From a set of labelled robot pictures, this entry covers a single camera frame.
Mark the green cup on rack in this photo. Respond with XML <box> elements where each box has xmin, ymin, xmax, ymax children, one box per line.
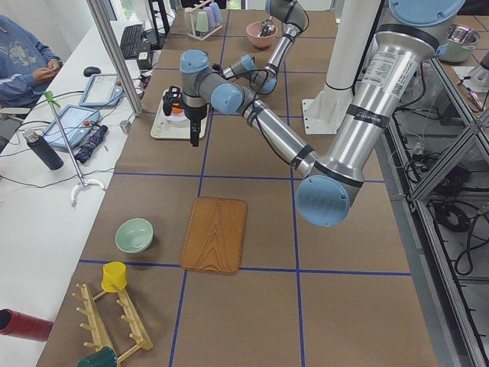
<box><xmin>196</xmin><ymin>11</ymin><xmax>209</xmax><ymax>34</ymax></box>

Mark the black water bottle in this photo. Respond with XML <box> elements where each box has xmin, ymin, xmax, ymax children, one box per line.
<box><xmin>23</xmin><ymin>129</ymin><xmax>63</xmax><ymax>171</ymax></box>

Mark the light green bowl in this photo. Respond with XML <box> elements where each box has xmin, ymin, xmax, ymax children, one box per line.
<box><xmin>115</xmin><ymin>218</ymin><xmax>154</xmax><ymax>254</ymax></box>

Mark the teach pendant near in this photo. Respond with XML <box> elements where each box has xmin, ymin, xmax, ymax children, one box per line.
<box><xmin>44</xmin><ymin>105</ymin><xmax>100</xmax><ymax>151</ymax></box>

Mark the cream bear tray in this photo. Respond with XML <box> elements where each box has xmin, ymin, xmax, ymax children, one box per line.
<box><xmin>151</xmin><ymin>99</ymin><xmax>207</xmax><ymax>140</ymax></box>

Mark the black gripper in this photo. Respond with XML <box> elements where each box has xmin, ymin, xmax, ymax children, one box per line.
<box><xmin>183</xmin><ymin>93</ymin><xmax>208</xmax><ymax>147</ymax></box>

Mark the red bottle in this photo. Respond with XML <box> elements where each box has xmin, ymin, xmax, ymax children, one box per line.
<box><xmin>1</xmin><ymin>309</ymin><xmax>53</xmax><ymax>342</ymax></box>

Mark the purple cup on rack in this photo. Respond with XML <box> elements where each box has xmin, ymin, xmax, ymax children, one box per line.
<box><xmin>209</xmin><ymin>2</ymin><xmax>222</xmax><ymax>24</ymax></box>

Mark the dark green cup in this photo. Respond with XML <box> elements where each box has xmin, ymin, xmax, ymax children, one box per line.
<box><xmin>76</xmin><ymin>346</ymin><xmax>118</xmax><ymax>367</ymax></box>

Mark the black keyboard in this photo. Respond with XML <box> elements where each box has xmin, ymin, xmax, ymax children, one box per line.
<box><xmin>119</xmin><ymin>24</ymin><xmax>144</xmax><ymax>60</ymax></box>

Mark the teach pendant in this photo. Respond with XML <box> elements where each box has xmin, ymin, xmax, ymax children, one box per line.
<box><xmin>44</xmin><ymin>105</ymin><xmax>100</xmax><ymax>151</ymax></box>
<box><xmin>79</xmin><ymin>74</ymin><xmax>124</xmax><ymax>108</ymax></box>

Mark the white stand with pole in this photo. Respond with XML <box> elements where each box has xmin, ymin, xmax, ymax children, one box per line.
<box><xmin>44</xmin><ymin>91</ymin><xmax>106</xmax><ymax>207</ymax></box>

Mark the wooden cup rack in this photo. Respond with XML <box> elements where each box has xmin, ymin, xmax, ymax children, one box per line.
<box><xmin>72</xmin><ymin>283</ymin><xmax>154</xmax><ymax>366</ymax></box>

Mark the pink bowl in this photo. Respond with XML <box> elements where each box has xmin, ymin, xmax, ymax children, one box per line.
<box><xmin>245</xmin><ymin>21</ymin><xmax>277</xmax><ymax>49</ymax></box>

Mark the brown wooden tray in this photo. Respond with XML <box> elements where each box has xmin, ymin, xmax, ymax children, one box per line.
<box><xmin>180</xmin><ymin>197</ymin><xmax>248</xmax><ymax>275</ymax></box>

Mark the seated person blue hoodie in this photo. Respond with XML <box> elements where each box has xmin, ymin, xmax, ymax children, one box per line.
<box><xmin>1</xmin><ymin>15</ymin><xmax>62</xmax><ymax>108</ymax></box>

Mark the white round plate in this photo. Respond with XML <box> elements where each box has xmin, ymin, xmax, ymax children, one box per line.
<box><xmin>166</xmin><ymin>112</ymin><xmax>188</xmax><ymax>125</ymax></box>

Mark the steel pot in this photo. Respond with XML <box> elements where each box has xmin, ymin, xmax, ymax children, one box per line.
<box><xmin>439</xmin><ymin>24</ymin><xmax>481</xmax><ymax>63</ymax></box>

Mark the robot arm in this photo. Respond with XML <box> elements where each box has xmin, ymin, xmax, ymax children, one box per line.
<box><xmin>180</xmin><ymin>1</ymin><xmax>462</xmax><ymax>227</ymax></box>
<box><xmin>222</xmin><ymin>0</ymin><xmax>309</xmax><ymax>94</ymax></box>

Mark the teach pendant far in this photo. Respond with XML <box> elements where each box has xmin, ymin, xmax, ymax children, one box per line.
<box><xmin>79</xmin><ymin>74</ymin><xmax>124</xmax><ymax>108</ymax></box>

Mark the metal scoop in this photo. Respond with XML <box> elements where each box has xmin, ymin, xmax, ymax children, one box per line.
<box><xmin>258</xmin><ymin>16</ymin><xmax>276</xmax><ymax>37</ymax></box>

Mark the white wire cup rack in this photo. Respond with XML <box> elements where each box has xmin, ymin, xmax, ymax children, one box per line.
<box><xmin>183</xmin><ymin>0</ymin><xmax>222</xmax><ymax>41</ymax></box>

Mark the black computer mouse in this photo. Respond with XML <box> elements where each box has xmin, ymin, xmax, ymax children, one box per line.
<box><xmin>83</xmin><ymin>67</ymin><xmax>101</xmax><ymax>77</ymax></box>

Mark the aluminium frame post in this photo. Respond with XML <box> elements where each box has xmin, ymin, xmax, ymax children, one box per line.
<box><xmin>86</xmin><ymin>0</ymin><xmax>143</xmax><ymax>117</ymax></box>

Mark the yellow cup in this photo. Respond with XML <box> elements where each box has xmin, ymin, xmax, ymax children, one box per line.
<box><xmin>101</xmin><ymin>261</ymin><xmax>128</xmax><ymax>293</ymax></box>

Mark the folded dark umbrella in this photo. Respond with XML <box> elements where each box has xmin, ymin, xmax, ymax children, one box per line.
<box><xmin>74</xmin><ymin>125</ymin><xmax>108</xmax><ymax>164</ymax></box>

